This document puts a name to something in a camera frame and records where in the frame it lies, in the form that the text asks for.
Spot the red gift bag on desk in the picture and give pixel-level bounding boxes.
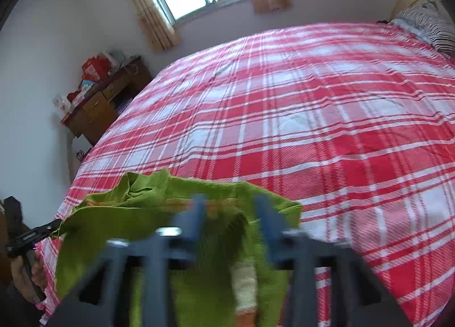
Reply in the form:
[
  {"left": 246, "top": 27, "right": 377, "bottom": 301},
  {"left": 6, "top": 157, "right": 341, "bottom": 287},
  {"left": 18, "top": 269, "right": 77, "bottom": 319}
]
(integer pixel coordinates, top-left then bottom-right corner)
[{"left": 82, "top": 54, "right": 111, "bottom": 83}]

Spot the white bag on desk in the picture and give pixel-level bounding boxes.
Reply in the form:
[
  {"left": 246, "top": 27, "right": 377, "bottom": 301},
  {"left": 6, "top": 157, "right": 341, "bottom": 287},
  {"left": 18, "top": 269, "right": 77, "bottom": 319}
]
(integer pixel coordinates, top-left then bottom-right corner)
[{"left": 52, "top": 94, "right": 73, "bottom": 117}]

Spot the brown wooden desk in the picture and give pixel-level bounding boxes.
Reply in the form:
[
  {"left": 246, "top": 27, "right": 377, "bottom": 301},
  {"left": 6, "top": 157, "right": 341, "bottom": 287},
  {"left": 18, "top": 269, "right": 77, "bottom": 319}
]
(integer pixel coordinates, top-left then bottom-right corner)
[{"left": 62, "top": 56, "right": 153, "bottom": 145}]

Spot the green knitted sweater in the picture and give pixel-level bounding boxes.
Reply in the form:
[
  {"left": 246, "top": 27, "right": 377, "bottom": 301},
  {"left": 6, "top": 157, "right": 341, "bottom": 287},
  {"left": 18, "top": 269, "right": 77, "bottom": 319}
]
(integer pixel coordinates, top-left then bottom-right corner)
[{"left": 55, "top": 170, "right": 301, "bottom": 326}]

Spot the white printed paper bag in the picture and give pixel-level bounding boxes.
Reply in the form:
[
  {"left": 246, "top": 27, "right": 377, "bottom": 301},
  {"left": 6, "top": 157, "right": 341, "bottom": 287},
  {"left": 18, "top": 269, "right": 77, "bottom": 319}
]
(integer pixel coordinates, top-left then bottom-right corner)
[{"left": 71, "top": 134, "right": 92, "bottom": 162}]

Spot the beige curtain left panel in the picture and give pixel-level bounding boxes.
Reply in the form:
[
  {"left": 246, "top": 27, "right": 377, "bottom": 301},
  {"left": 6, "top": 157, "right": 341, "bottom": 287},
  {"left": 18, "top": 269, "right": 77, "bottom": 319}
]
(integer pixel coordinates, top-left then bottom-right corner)
[{"left": 130, "top": 0, "right": 180, "bottom": 53}]

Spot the striped grey pillow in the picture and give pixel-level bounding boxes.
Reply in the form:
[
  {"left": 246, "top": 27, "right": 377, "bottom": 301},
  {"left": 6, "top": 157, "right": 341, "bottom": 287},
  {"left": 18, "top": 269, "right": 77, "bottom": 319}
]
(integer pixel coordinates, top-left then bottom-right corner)
[{"left": 391, "top": 6, "right": 454, "bottom": 57}]

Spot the red white plaid bedspread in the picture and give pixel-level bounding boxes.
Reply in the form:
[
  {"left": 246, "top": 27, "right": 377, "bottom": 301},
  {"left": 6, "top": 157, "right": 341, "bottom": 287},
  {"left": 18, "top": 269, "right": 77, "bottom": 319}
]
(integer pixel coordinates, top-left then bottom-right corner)
[{"left": 39, "top": 23, "right": 454, "bottom": 326}]

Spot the person's left hand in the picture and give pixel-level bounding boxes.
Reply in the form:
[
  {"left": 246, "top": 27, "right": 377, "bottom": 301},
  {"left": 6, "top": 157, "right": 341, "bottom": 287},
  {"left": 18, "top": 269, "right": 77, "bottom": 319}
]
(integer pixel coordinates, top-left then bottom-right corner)
[{"left": 11, "top": 251, "right": 48, "bottom": 305}]

